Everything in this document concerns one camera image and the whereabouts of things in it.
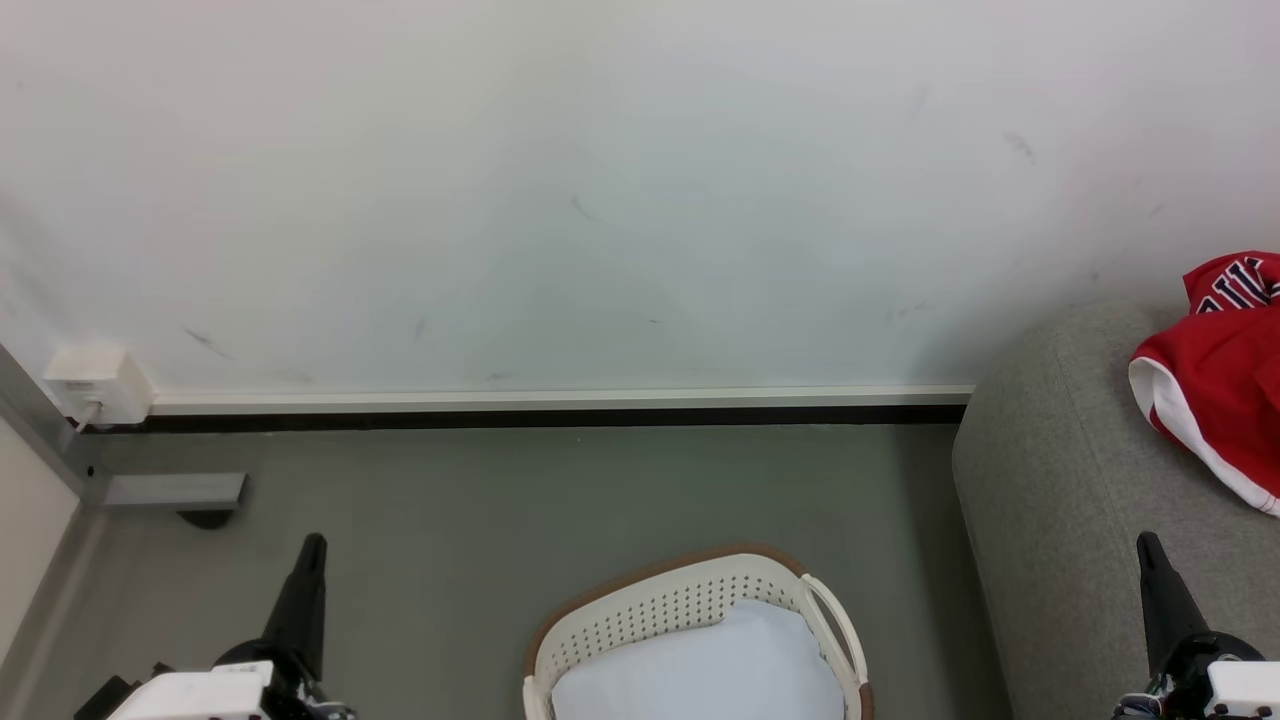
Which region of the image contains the cream partition panel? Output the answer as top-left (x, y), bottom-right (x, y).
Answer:
top-left (0, 415), bottom-right (81, 661)

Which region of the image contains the white perforated laundry basket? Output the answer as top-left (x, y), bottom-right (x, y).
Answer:
top-left (522, 543), bottom-right (877, 720)

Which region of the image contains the white cloth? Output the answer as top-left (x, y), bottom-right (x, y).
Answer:
top-left (550, 598), bottom-right (849, 720)

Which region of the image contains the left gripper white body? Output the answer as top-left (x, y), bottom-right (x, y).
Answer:
top-left (105, 643), bottom-right (356, 720)

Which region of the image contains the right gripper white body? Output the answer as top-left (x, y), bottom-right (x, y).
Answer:
top-left (1112, 632), bottom-right (1280, 720)

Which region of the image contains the white and black baseboard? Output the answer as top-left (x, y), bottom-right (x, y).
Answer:
top-left (148, 385), bottom-right (976, 433)

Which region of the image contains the grey fabric sofa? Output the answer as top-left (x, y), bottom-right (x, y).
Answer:
top-left (950, 300), bottom-right (1280, 720)

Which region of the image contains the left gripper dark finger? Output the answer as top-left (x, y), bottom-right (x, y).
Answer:
top-left (262, 533), bottom-right (328, 681)

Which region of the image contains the red basketball jersey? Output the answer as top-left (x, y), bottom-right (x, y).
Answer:
top-left (1128, 250), bottom-right (1280, 518)

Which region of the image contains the grey metal frame with foot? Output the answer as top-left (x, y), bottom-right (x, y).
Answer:
top-left (0, 345), bottom-right (248, 701)

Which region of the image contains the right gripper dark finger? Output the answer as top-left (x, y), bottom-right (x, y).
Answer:
top-left (1137, 532), bottom-right (1211, 681)

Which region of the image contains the white wall outlet box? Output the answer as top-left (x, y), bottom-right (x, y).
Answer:
top-left (42, 345), bottom-right (154, 429)

